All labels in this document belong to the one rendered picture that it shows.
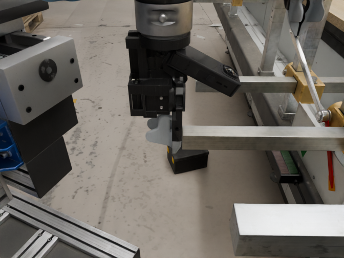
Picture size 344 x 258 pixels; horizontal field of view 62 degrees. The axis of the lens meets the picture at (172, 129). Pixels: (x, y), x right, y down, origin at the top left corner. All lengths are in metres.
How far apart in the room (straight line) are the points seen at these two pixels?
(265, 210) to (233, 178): 1.39
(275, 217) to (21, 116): 0.36
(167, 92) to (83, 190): 1.25
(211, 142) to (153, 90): 0.14
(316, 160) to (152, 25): 0.45
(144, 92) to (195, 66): 0.08
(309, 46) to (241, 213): 0.58
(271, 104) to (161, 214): 0.79
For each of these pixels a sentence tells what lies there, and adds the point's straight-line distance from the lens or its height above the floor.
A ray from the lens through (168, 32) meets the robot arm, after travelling 0.37.
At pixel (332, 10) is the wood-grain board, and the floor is 0.90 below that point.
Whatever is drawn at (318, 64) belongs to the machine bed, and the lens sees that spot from 1.20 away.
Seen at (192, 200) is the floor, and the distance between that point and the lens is 1.50.
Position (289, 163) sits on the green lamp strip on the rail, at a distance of 0.71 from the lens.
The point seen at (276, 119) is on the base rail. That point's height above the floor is 0.70.
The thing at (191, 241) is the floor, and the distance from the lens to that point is 1.37.
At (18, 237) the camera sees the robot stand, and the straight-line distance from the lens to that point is 1.26.
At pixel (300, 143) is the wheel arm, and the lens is 0.53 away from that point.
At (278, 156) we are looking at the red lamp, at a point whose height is 0.70.
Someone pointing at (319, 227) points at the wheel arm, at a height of 0.96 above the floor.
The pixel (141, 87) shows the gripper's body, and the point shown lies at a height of 0.96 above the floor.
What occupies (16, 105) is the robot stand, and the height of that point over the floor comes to 0.94.
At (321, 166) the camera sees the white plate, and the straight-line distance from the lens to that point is 0.65.
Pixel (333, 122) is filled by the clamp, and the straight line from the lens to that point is 0.61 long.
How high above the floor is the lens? 1.15
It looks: 36 degrees down
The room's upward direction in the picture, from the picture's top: straight up
